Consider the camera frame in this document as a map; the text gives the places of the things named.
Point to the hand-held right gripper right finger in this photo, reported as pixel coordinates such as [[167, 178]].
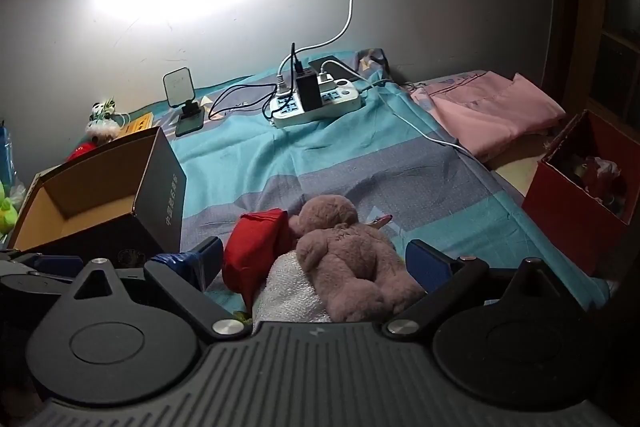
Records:
[[425, 264]]

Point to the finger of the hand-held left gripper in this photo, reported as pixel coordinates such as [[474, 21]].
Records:
[[30, 289], [57, 266]]

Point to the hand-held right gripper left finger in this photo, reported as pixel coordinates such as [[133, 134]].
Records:
[[185, 267]]

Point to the small red white patterned pouch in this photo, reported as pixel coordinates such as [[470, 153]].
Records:
[[377, 222]]

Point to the red cloth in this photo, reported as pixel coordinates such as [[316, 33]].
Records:
[[250, 247]]

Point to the green cloth strip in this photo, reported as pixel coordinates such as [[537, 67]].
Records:
[[243, 315]]

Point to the dark cardboard shoe box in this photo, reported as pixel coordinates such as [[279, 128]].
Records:
[[165, 187]]

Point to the mauve plush toy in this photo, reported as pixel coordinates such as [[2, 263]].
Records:
[[340, 257]]

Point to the white towel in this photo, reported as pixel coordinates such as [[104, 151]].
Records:
[[285, 292]]

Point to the green frog plush toy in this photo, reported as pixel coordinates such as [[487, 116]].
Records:
[[6, 212]]

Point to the red plush toy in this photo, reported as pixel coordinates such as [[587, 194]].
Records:
[[80, 152]]

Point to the blue packet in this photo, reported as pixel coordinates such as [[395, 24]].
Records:
[[4, 152]]

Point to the beige mattress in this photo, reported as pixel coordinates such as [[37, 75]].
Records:
[[520, 167]]

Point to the panda plush toy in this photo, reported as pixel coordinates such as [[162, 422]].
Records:
[[102, 127]]

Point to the yellow book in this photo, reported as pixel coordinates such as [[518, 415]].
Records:
[[137, 124]]

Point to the red cardboard box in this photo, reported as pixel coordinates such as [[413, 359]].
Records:
[[565, 207]]

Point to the folded pink cloth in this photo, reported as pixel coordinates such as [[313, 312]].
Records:
[[490, 112]]

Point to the green phone stand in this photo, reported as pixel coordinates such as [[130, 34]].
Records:
[[177, 87]]

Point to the white power strip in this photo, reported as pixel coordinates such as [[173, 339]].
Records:
[[340, 99]]

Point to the pink white bundle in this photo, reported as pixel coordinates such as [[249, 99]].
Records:
[[600, 172]]

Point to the black charger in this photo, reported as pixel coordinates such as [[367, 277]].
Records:
[[307, 92]]

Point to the dark phone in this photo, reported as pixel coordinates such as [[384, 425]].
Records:
[[340, 64]]

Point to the dark wooden cabinet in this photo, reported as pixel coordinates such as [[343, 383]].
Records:
[[585, 7]]

